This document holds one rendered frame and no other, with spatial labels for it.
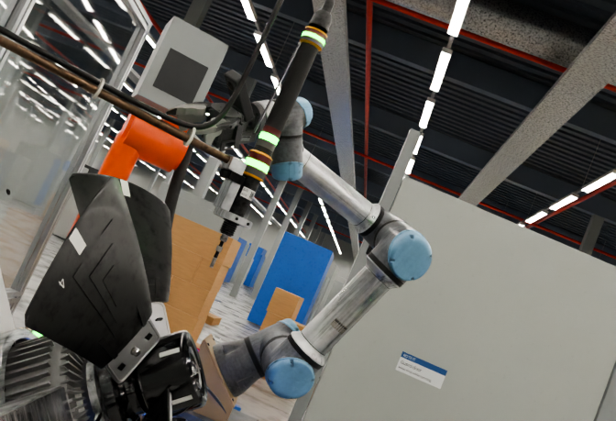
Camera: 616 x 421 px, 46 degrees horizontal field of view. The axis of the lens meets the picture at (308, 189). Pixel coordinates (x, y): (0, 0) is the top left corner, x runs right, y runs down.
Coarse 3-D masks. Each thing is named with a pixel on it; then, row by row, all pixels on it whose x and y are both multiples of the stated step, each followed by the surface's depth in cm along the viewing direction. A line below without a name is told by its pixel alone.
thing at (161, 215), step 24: (72, 192) 115; (96, 192) 119; (144, 192) 128; (144, 216) 124; (168, 216) 131; (144, 240) 121; (168, 240) 126; (144, 264) 118; (168, 264) 123; (168, 288) 120
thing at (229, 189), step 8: (232, 160) 120; (224, 168) 122; (232, 168) 120; (240, 168) 121; (224, 176) 121; (232, 176) 120; (240, 176) 120; (224, 184) 122; (232, 184) 120; (240, 184) 121; (224, 192) 121; (232, 192) 121; (216, 200) 122; (224, 200) 120; (232, 200) 121; (216, 208) 121; (224, 208) 120; (224, 216) 120; (232, 216) 119; (240, 216) 120; (240, 224) 120; (248, 224) 121
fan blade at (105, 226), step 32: (96, 224) 89; (128, 224) 95; (64, 256) 84; (96, 256) 89; (128, 256) 96; (96, 288) 90; (128, 288) 96; (32, 320) 80; (64, 320) 87; (96, 320) 93; (128, 320) 98; (96, 352) 95
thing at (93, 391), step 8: (88, 360) 107; (88, 368) 105; (96, 368) 106; (88, 376) 104; (96, 376) 105; (88, 384) 103; (96, 384) 104; (88, 392) 103; (96, 392) 103; (96, 400) 103; (96, 408) 103; (104, 408) 105; (104, 416) 103
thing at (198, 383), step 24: (168, 336) 109; (144, 360) 106; (168, 360) 105; (192, 360) 112; (120, 384) 105; (144, 384) 104; (168, 384) 104; (192, 384) 105; (120, 408) 103; (144, 408) 106; (192, 408) 107
